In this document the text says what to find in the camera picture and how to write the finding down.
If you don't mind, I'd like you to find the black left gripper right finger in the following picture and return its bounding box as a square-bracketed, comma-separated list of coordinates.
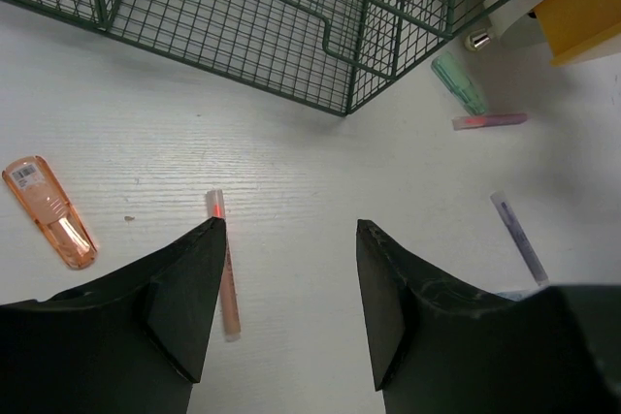
[356, 220, 620, 413]

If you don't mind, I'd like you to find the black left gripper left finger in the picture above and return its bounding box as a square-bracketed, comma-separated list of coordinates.
[1, 218, 226, 413]

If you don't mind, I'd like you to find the orange highlighter pen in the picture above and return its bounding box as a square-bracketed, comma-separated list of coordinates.
[206, 189, 242, 342]

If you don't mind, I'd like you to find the pink purple highlighter pen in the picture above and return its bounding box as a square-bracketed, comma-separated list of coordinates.
[452, 113, 528, 131]

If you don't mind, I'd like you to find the round drawer organizer box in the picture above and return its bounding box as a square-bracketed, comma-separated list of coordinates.
[464, 0, 620, 67]

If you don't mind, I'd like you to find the blue highlighter pen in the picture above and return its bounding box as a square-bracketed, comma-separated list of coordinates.
[496, 290, 534, 302]

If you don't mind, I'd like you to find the orange highlighter cap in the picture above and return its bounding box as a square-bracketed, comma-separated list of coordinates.
[2, 155, 97, 270]

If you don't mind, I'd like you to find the green highlighter cap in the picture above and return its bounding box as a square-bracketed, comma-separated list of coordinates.
[431, 52, 488, 116]

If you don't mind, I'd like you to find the green wire mesh organizer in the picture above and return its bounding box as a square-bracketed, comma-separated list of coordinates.
[4, 0, 510, 116]

